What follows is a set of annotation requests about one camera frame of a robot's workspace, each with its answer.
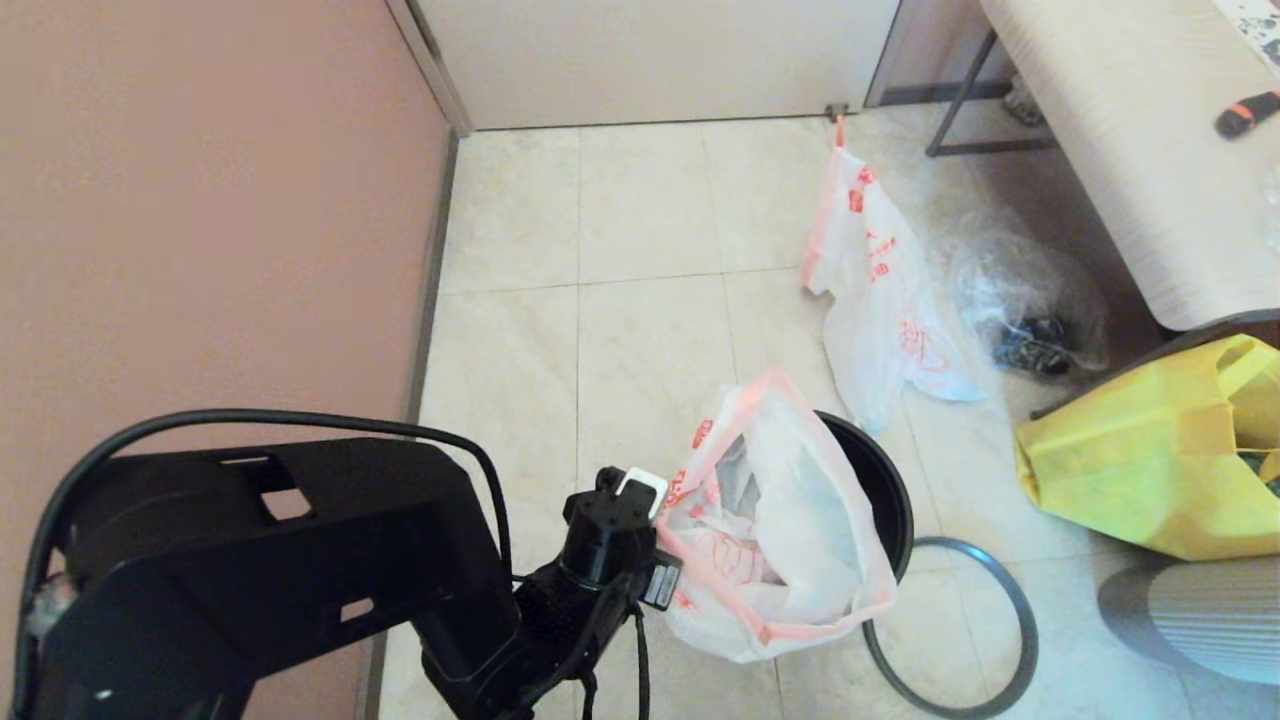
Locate grey bin rim ring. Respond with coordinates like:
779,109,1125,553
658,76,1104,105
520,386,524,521
862,537,1039,719

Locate grey ribbed robot base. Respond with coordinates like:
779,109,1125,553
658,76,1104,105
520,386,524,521
1096,555,1280,688

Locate black round trash bin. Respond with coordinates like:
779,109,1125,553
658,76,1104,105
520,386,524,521
815,410,916,583

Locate dark items in clear bag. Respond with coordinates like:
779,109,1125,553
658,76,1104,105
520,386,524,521
995,315,1079,376

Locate clear plastic bag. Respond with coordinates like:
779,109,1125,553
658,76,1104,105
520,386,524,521
940,205,1111,379

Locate yellow non-woven bag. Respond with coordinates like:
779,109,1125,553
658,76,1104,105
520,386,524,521
1012,335,1280,563

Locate white door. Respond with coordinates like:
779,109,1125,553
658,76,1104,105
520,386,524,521
415,0,906,131

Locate beige table with metal legs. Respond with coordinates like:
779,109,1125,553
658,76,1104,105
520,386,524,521
925,30,1280,421

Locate small white object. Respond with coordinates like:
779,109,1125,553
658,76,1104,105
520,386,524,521
1003,75,1046,126

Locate black and red marker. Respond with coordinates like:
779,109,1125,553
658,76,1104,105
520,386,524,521
1212,90,1280,141

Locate black-printed white paper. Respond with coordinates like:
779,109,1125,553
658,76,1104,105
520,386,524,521
1215,0,1280,71

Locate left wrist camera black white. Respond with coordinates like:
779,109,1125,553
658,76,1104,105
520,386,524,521
562,466,669,586

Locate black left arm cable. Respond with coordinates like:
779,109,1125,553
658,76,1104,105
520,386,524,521
15,408,651,720

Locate grey door frame post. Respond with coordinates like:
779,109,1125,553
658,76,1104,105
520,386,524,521
385,0,476,139

